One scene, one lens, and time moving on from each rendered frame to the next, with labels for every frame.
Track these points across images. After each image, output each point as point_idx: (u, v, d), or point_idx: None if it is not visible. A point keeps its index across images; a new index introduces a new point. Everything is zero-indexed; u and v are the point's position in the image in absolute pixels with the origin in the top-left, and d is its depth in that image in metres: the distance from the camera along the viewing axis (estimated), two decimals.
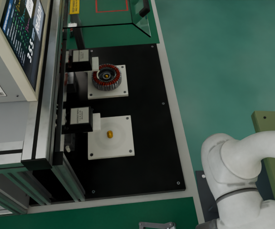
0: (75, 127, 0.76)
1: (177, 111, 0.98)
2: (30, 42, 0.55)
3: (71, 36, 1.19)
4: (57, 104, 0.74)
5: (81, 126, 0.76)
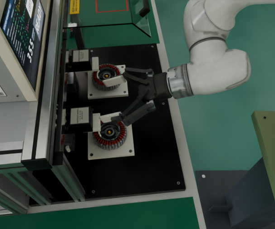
0: (75, 127, 0.76)
1: (177, 111, 0.98)
2: (30, 42, 0.55)
3: (71, 36, 1.19)
4: (57, 104, 0.74)
5: (81, 126, 0.76)
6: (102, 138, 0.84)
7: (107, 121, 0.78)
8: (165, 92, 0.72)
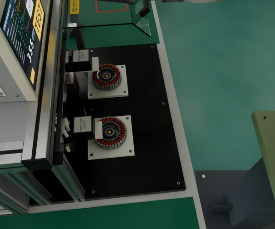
0: (78, 135, 0.80)
1: (177, 111, 0.98)
2: (30, 42, 0.55)
3: (71, 36, 1.19)
4: None
5: (84, 134, 0.80)
6: (102, 138, 0.84)
7: None
8: None
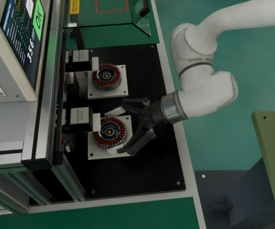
0: (75, 127, 0.76)
1: None
2: (30, 42, 0.55)
3: (71, 36, 1.19)
4: (57, 104, 0.74)
5: (81, 126, 0.76)
6: (102, 138, 0.84)
7: (108, 112, 0.90)
8: None
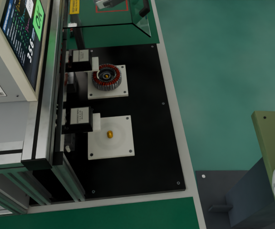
0: (75, 127, 0.76)
1: (177, 111, 0.98)
2: (30, 42, 0.55)
3: (71, 36, 1.19)
4: (57, 104, 0.74)
5: (81, 126, 0.76)
6: None
7: None
8: None
